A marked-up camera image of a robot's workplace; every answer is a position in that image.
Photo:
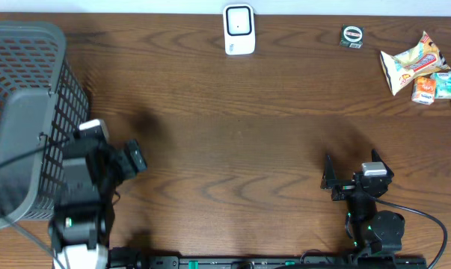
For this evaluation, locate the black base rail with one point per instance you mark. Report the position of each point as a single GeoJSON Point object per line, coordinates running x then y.
{"type": "Point", "coordinates": [128, 258]}

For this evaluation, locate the green Kleenex tissue pack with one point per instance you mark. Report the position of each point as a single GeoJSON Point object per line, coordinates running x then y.
{"type": "Point", "coordinates": [443, 84]}

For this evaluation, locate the yellow wet wipes pack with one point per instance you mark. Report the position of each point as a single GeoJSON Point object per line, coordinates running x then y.
{"type": "Point", "coordinates": [423, 59]}

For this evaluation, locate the dark grey plastic basket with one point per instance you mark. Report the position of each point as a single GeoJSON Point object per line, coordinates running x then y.
{"type": "Point", "coordinates": [41, 101]}

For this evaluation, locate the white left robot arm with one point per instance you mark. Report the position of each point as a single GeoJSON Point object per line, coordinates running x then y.
{"type": "Point", "coordinates": [83, 215]}

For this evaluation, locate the orange Kleenex tissue pack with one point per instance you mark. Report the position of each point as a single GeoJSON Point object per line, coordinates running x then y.
{"type": "Point", "coordinates": [424, 90]}

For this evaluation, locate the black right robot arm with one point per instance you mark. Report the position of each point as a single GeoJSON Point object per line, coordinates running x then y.
{"type": "Point", "coordinates": [374, 232]}

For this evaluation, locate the green white small pack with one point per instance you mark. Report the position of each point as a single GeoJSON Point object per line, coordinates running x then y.
{"type": "Point", "coordinates": [351, 36]}

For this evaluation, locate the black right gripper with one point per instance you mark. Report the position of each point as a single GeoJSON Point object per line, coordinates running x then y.
{"type": "Point", "coordinates": [345, 187]}

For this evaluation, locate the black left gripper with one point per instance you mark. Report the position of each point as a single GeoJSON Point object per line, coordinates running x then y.
{"type": "Point", "coordinates": [126, 163]}

